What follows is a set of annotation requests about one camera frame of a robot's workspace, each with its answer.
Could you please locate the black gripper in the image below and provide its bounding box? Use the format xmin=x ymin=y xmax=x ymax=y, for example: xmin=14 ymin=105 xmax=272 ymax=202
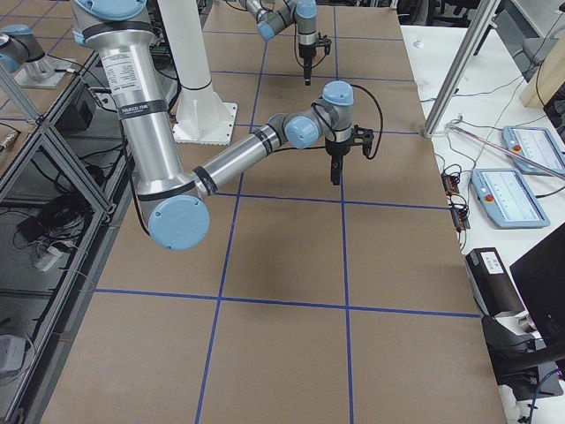
xmin=298 ymin=43 xmax=317 ymax=87
xmin=325 ymin=139 xmax=351 ymax=186

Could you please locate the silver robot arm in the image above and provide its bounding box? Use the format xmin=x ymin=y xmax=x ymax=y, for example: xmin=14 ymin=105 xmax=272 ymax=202
xmin=238 ymin=0 xmax=324 ymax=86
xmin=72 ymin=1 xmax=354 ymax=251

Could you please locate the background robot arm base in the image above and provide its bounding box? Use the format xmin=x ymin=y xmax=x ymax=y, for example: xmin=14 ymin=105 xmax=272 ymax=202
xmin=1 ymin=24 xmax=74 ymax=89

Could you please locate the small electronics board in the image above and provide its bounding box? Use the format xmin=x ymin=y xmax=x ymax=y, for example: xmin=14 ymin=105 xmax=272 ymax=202
xmin=441 ymin=164 xmax=470 ymax=233

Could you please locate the near teach pendant tablet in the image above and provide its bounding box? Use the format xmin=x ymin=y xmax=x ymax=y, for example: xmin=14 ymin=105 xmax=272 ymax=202
xmin=471 ymin=169 xmax=550 ymax=229

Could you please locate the teach pendant tablet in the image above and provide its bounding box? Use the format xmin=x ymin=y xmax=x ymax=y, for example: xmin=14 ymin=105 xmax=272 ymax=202
xmin=471 ymin=169 xmax=550 ymax=229
xmin=502 ymin=126 xmax=564 ymax=175

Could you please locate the far teach pendant tablet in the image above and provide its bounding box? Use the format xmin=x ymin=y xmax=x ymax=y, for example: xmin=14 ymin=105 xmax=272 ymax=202
xmin=502 ymin=126 xmax=564 ymax=175

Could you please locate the black box with label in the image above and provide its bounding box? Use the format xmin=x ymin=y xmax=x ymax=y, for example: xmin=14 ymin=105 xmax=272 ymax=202
xmin=464 ymin=247 xmax=524 ymax=318

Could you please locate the black monitor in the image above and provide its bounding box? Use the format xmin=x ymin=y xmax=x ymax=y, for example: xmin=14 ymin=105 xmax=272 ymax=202
xmin=510 ymin=224 xmax=564 ymax=345

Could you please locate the grey power adapter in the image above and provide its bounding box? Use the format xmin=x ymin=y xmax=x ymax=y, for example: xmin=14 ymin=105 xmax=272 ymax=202
xmin=0 ymin=334 xmax=26 ymax=377

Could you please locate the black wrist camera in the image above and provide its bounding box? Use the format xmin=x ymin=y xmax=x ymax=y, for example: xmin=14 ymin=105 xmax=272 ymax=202
xmin=317 ymin=33 xmax=332 ymax=56
xmin=351 ymin=125 xmax=374 ymax=159

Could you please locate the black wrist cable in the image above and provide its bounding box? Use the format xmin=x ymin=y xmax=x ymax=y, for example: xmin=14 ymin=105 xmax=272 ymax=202
xmin=348 ymin=83 xmax=383 ymax=161

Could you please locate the white central pedestal column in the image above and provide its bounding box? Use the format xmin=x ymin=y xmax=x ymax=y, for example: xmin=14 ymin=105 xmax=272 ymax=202
xmin=158 ymin=0 xmax=237 ymax=145

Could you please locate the metal rod with handle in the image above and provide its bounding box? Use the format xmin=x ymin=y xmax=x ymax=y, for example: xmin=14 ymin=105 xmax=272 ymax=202
xmin=445 ymin=115 xmax=565 ymax=176

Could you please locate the aluminium frame post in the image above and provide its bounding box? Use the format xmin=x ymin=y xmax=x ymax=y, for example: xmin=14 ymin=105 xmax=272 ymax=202
xmin=422 ymin=0 xmax=501 ymax=139

